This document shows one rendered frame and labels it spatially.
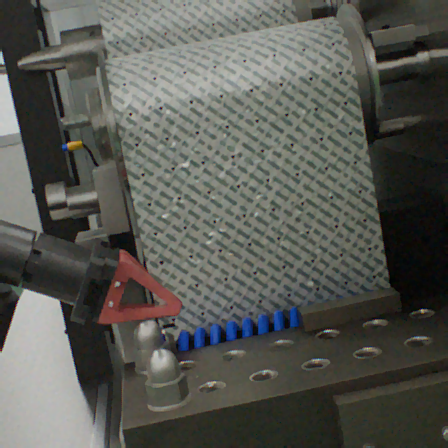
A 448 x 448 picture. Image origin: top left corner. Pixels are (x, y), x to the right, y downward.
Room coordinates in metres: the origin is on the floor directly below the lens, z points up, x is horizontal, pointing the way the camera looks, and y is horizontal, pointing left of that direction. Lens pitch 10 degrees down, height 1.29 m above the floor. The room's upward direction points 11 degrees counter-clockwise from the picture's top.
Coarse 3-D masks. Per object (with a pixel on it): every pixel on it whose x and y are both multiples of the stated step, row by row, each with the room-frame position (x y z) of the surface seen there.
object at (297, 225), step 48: (336, 144) 0.85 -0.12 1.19; (144, 192) 0.83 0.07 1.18; (192, 192) 0.84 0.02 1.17; (240, 192) 0.84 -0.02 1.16; (288, 192) 0.84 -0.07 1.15; (336, 192) 0.85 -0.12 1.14; (144, 240) 0.83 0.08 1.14; (192, 240) 0.83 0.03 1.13; (240, 240) 0.84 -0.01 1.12; (288, 240) 0.84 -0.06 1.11; (336, 240) 0.84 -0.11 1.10; (192, 288) 0.83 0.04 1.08; (240, 288) 0.84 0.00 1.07; (288, 288) 0.84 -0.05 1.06; (336, 288) 0.84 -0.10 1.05; (384, 288) 0.85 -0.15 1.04; (192, 336) 0.83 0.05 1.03
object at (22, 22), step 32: (0, 0) 1.15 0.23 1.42; (32, 0) 1.25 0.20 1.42; (0, 32) 1.15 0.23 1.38; (32, 32) 1.16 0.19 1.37; (0, 64) 1.17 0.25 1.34; (32, 96) 1.16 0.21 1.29; (32, 128) 1.15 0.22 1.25; (32, 160) 1.15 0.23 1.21; (64, 160) 1.16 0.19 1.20; (32, 192) 1.16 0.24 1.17; (64, 224) 1.16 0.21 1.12; (64, 320) 1.15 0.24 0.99; (96, 352) 1.16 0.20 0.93
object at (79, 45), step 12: (60, 36) 1.12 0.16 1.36; (72, 36) 1.12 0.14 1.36; (84, 36) 1.12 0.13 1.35; (96, 36) 1.11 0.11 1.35; (72, 48) 1.11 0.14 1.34; (84, 48) 1.11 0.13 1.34; (96, 48) 1.11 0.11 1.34; (72, 60) 1.11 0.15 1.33; (84, 60) 1.11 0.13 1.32; (96, 60) 1.11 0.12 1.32; (72, 72) 1.12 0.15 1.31; (84, 72) 1.12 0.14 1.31
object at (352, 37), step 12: (348, 24) 0.89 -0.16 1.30; (348, 36) 0.87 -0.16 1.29; (360, 48) 0.86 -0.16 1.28; (360, 60) 0.86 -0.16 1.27; (96, 72) 0.87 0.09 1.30; (360, 72) 0.85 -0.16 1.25; (360, 84) 0.85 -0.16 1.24; (360, 96) 0.86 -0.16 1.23; (108, 120) 0.84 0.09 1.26; (108, 132) 0.84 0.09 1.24; (120, 144) 0.84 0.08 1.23
